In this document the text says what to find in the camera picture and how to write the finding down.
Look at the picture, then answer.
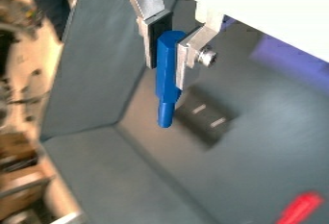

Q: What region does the purple base block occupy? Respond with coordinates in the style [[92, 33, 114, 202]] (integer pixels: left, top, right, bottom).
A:
[[219, 17, 329, 96]]

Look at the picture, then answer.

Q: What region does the red peg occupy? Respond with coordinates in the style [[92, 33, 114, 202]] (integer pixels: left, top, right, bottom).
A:
[[275, 191, 324, 224]]

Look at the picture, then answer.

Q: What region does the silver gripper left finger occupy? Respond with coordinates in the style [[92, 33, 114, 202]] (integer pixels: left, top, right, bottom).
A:
[[128, 0, 172, 68]]

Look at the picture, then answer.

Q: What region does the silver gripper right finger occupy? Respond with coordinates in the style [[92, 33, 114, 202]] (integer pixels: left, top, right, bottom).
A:
[[176, 2, 223, 89]]

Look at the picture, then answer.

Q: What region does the blue peg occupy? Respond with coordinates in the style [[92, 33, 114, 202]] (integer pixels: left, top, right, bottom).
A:
[[155, 31, 184, 128]]

